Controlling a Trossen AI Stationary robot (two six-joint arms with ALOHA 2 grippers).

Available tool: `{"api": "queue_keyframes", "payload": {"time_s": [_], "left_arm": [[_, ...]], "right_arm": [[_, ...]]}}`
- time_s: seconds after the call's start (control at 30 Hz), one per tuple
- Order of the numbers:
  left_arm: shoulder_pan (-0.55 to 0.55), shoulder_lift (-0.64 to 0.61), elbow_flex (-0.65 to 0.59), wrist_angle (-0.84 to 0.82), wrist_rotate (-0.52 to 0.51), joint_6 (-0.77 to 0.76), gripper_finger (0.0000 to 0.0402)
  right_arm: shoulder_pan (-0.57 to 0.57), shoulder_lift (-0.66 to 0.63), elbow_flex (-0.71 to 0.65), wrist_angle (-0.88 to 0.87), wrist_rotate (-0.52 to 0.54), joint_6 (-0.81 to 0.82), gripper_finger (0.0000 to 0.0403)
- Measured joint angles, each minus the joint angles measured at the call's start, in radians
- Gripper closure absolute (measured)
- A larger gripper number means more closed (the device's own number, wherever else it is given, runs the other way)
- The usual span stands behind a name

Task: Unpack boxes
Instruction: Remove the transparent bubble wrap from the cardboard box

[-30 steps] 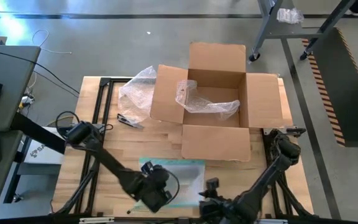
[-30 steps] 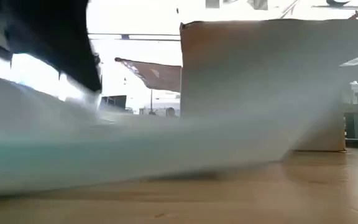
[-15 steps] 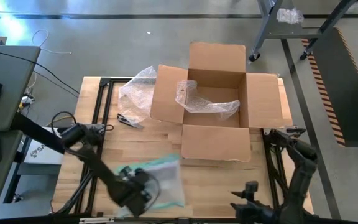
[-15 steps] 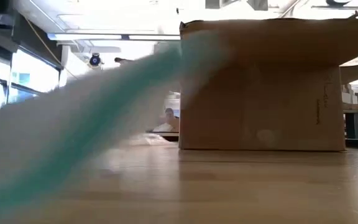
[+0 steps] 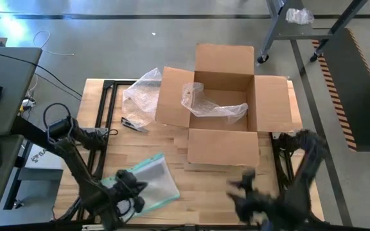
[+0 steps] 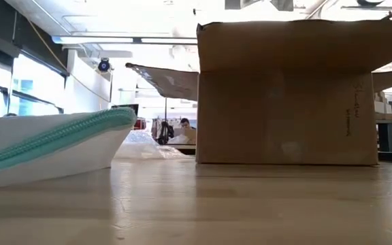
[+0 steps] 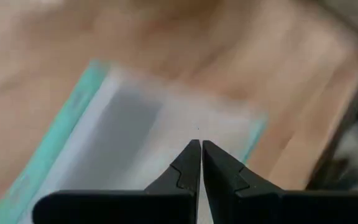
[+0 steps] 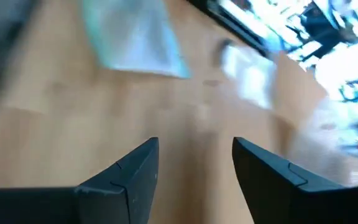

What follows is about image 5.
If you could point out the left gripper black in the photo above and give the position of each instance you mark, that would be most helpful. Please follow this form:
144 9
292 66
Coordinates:
124 192

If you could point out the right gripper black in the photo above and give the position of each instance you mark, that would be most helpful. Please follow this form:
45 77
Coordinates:
255 205

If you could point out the clear teal-edged zip pouch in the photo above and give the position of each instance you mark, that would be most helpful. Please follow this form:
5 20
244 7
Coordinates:
159 183

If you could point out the brown cardboard box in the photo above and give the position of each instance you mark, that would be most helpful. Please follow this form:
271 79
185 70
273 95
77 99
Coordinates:
223 147

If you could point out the grey box cutter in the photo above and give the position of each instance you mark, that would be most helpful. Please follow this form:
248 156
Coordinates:
133 125

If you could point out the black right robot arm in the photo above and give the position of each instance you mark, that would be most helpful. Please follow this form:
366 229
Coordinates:
304 179

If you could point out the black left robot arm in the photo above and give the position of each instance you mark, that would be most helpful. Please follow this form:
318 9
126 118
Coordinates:
72 160

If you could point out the white box with logo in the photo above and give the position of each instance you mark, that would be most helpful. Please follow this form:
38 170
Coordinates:
40 158

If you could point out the black diagonal support bar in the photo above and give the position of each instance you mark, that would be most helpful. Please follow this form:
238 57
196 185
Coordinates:
31 133

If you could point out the white power adapter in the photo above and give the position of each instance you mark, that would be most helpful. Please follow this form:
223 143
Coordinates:
27 103

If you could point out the black mat orange-striped edge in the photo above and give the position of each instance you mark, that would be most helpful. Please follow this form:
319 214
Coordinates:
352 96

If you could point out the grey metal cart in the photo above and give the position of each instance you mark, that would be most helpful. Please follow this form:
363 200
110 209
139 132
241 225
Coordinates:
295 32

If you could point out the grey desk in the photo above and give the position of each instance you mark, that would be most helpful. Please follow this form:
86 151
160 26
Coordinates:
8 70

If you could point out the crumpled clear plastic bag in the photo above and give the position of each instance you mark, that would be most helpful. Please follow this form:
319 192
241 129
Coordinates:
299 16

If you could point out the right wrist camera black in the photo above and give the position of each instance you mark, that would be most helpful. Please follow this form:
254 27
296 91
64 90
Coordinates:
249 176

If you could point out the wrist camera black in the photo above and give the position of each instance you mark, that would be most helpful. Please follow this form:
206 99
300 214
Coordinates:
249 176
125 178

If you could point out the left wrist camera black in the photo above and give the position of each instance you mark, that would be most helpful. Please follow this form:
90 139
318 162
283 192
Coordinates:
125 178

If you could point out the silver bracket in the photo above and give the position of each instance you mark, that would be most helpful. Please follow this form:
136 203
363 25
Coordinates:
92 227

